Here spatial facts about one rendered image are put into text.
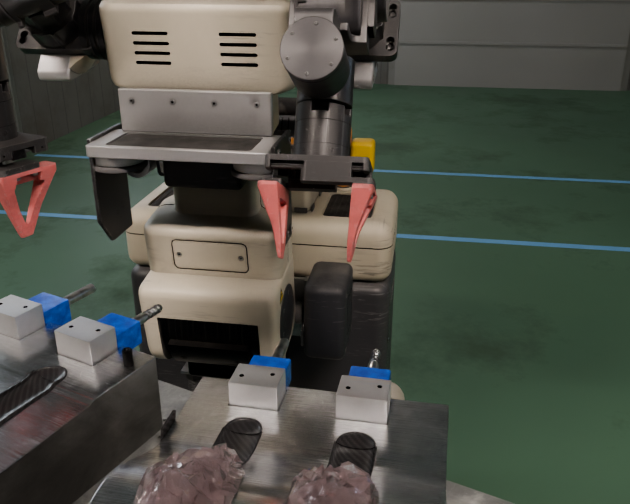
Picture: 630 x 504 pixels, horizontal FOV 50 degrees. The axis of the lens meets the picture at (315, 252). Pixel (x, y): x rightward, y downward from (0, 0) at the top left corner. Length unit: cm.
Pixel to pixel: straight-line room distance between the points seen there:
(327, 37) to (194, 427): 38
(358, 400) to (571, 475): 142
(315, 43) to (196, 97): 38
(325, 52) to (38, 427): 42
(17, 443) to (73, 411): 5
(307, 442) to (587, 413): 170
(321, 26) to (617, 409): 189
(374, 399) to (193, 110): 50
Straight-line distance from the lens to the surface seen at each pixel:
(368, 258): 130
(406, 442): 66
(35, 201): 75
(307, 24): 63
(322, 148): 67
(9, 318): 80
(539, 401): 229
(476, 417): 217
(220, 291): 106
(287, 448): 65
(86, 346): 72
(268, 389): 68
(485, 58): 789
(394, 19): 98
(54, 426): 66
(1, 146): 72
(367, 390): 68
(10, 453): 65
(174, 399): 82
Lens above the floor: 126
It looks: 23 degrees down
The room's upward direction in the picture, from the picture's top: straight up
